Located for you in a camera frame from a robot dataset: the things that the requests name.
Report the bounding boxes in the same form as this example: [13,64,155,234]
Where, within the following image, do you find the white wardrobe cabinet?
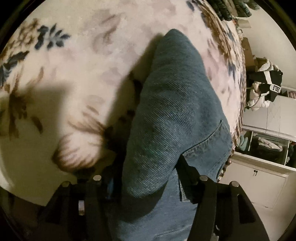
[220,89,295,209]

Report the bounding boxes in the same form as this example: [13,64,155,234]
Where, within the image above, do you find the floral bed sheet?
[1,1,245,206]

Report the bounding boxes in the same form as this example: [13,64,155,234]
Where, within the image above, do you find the blue denim jeans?
[110,29,232,240]

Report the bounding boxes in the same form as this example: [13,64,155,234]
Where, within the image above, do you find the stack of folded clothes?
[207,0,260,21]

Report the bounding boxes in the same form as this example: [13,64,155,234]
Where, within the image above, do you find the black white jacket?
[247,70,283,102]

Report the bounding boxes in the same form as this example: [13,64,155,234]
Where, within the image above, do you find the brown cardboard box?
[241,37,255,71]

